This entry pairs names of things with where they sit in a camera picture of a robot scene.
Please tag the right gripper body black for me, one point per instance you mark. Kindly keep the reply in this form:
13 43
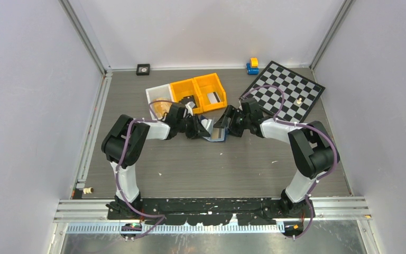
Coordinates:
240 123

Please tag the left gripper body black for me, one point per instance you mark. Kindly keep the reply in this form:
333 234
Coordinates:
185 125

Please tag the blue leather card holder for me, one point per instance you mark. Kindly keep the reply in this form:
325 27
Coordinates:
216 134

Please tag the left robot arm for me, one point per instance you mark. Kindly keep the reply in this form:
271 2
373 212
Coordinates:
125 141

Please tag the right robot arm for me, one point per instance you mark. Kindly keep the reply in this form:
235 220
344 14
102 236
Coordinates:
314 153

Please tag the card in orange bin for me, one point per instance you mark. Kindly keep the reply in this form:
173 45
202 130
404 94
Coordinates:
213 98

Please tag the tan items in white bin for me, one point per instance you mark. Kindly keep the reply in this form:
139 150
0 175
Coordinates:
161 106

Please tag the black object in bin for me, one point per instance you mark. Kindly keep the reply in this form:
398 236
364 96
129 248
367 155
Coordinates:
188 100

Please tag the white plastic bin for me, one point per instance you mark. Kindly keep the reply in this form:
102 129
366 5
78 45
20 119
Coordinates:
158 92

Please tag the orange plastic bin left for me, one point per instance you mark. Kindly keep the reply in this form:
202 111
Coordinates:
186 88

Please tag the orange plastic bin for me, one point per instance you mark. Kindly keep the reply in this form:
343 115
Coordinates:
186 88
211 83

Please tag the orange plastic bin right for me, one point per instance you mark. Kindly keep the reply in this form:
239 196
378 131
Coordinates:
211 83

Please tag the black white chessboard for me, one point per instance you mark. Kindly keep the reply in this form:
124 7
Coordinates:
277 89

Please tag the small black square device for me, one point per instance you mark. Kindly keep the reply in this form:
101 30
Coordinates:
143 69

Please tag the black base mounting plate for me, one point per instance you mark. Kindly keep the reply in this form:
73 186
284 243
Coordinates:
208 211

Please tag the small beige spool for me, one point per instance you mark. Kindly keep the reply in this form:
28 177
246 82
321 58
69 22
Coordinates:
88 190

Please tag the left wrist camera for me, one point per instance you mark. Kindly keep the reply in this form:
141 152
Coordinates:
190 106

